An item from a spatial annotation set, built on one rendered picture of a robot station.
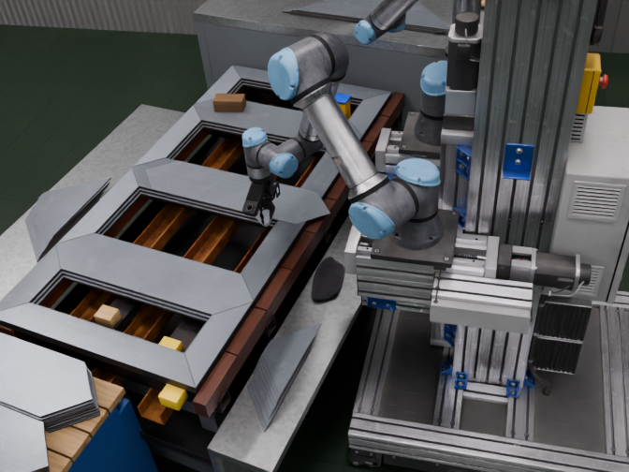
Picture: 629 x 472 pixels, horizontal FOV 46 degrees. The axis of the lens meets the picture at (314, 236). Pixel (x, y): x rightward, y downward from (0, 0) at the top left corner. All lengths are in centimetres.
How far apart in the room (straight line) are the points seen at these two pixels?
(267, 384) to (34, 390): 64
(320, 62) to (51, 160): 289
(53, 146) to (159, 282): 246
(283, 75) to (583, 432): 161
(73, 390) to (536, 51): 148
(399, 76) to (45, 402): 182
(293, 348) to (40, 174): 257
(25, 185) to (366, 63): 218
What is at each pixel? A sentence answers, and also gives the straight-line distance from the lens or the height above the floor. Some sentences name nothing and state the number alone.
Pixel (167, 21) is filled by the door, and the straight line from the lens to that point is 564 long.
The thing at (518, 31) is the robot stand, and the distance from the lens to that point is 191.
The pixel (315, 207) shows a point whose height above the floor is 84.
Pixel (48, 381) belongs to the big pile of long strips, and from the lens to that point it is 220.
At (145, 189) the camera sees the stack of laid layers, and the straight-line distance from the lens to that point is 274.
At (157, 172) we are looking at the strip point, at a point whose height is 84.
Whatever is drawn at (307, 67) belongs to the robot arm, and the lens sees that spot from 187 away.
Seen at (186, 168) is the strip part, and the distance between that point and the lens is 278.
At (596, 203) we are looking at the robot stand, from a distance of 212.
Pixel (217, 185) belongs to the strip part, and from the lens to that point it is 267.
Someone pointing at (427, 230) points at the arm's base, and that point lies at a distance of 204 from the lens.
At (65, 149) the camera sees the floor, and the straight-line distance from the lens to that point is 464.
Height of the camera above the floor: 246
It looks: 42 degrees down
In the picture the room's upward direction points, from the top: 6 degrees counter-clockwise
